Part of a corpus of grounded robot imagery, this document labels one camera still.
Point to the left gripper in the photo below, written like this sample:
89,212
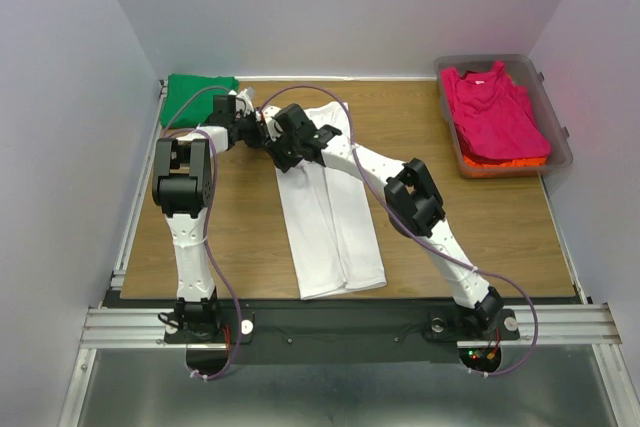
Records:
260,131

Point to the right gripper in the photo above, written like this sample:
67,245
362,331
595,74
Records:
282,159

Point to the white t shirt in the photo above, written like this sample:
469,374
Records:
330,231

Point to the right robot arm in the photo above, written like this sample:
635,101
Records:
406,190

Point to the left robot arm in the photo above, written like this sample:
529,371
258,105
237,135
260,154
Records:
183,188

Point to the pink t shirt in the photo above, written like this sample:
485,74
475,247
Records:
492,115

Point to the orange t shirt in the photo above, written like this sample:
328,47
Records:
514,163

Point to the clear plastic bin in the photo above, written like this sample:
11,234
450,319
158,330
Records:
522,72

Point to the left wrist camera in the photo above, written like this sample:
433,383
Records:
244,102

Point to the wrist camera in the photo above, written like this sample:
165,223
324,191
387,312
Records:
267,123
244,102

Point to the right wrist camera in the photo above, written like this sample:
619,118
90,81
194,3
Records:
267,123

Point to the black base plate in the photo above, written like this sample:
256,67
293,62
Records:
288,332

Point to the aluminium rail frame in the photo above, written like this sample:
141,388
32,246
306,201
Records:
571,371

